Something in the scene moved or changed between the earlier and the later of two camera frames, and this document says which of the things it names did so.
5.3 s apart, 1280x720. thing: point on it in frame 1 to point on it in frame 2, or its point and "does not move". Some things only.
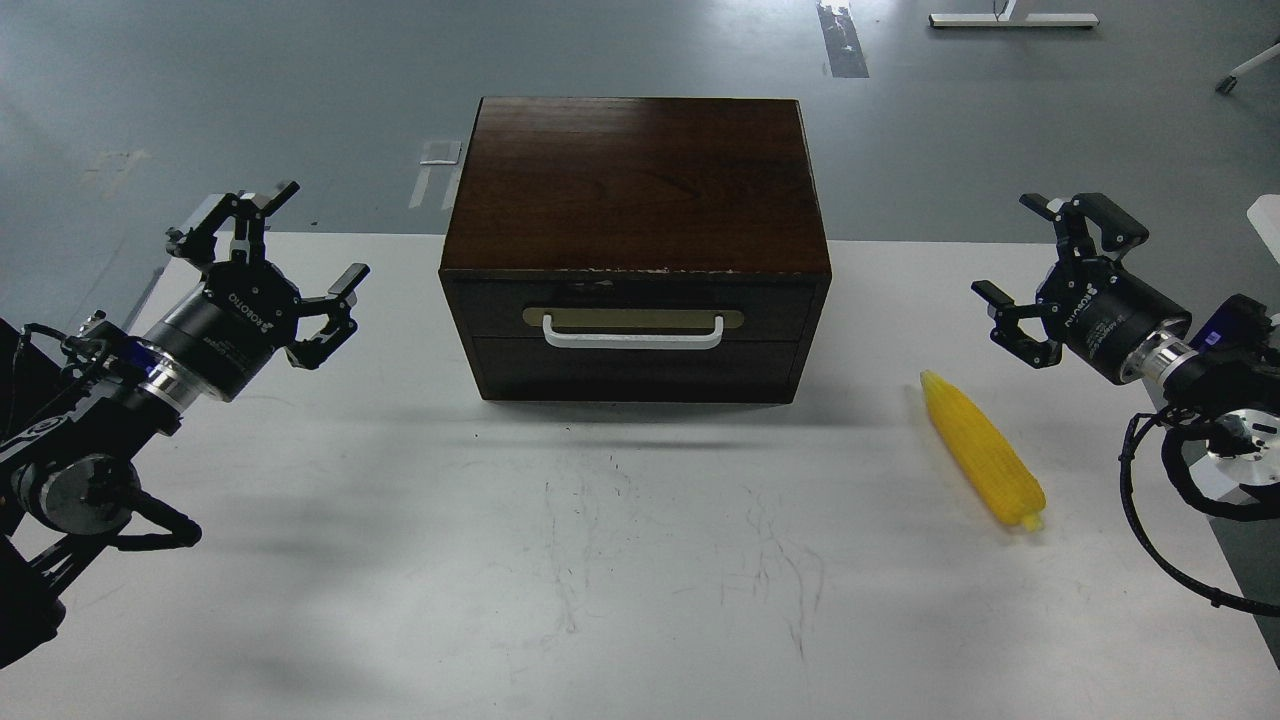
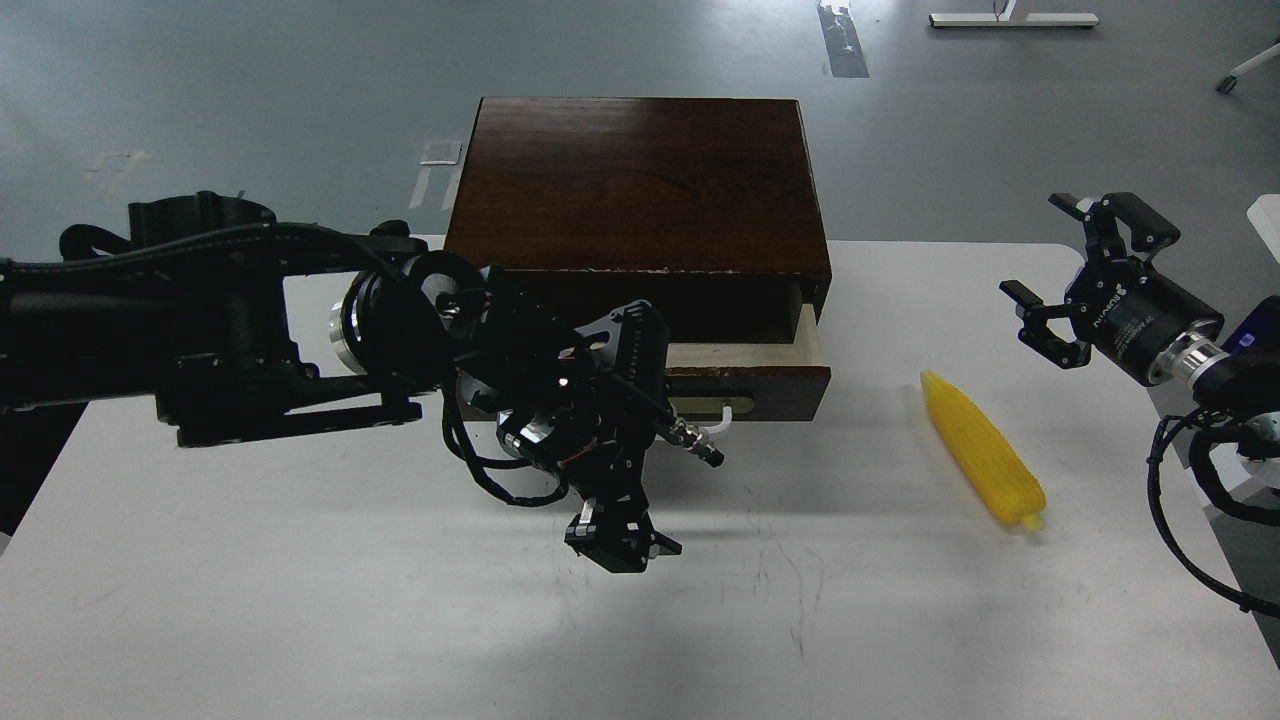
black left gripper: x=247 y=309 to x=609 y=477
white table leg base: x=1000 y=17 does not move
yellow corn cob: x=987 y=455 does not move
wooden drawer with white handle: x=639 y=308 to x=753 y=382
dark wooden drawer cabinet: x=627 y=249 does not move
